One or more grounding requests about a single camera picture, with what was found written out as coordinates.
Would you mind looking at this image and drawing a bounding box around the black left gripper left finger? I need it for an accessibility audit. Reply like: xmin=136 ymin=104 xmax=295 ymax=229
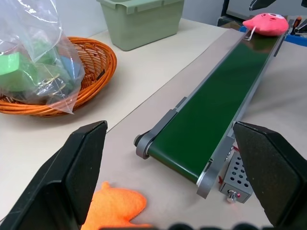
xmin=0 ymin=120 xmax=108 ymax=230

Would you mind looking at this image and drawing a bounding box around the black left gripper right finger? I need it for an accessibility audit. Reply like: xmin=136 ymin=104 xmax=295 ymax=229
xmin=232 ymin=121 xmax=307 ymax=230

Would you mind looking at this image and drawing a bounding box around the orange plush toy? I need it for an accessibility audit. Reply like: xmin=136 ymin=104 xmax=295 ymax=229
xmin=80 ymin=181 xmax=154 ymax=230

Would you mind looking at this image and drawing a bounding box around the green conveyor belt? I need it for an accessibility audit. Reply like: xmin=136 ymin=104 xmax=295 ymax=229
xmin=133 ymin=27 xmax=288 ymax=199

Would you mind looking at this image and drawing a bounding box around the pink plush toy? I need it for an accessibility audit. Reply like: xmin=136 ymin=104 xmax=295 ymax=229
xmin=242 ymin=13 xmax=289 ymax=41

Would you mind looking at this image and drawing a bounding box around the perforated metal motor box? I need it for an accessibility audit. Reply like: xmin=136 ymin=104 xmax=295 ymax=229
xmin=218 ymin=143 xmax=253 ymax=204

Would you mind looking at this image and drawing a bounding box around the orange wicker basket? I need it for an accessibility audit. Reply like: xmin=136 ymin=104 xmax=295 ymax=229
xmin=0 ymin=36 xmax=118 ymax=117

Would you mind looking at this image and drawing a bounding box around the clear plastic bag of blocks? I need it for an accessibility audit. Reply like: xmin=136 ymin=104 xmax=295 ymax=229
xmin=0 ymin=0 xmax=86 ymax=115

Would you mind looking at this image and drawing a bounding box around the green plastic bin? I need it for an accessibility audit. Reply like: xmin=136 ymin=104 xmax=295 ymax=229
xmin=96 ymin=0 xmax=187 ymax=52

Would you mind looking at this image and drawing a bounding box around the orange handled tool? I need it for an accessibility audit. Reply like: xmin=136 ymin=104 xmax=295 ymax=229
xmin=291 ymin=16 xmax=303 ymax=36

